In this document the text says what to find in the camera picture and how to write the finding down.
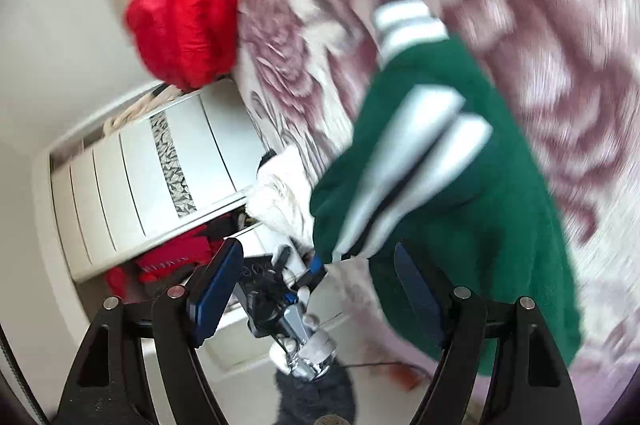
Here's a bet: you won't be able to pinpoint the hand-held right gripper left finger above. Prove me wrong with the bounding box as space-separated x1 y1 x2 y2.
52 237 245 425

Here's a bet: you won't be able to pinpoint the red fluffy pillow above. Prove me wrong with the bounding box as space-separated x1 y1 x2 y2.
124 0 242 92

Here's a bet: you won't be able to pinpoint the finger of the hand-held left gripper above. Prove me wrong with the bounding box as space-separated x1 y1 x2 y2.
271 245 294 278
296 254 329 291

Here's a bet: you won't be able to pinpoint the black cable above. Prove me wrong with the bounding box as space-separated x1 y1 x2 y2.
344 359 433 378

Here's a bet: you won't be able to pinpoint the white dresser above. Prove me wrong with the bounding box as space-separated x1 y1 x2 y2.
47 79 321 366

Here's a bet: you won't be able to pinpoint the red clothes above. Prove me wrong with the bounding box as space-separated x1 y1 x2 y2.
104 225 227 301

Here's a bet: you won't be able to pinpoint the green and white varsity jacket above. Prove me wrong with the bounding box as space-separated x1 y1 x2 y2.
245 0 584 377

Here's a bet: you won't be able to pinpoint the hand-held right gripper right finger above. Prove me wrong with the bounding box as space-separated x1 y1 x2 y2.
393 242 584 425

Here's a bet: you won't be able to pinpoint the floral bedspread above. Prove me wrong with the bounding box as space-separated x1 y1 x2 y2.
150 0 637 425

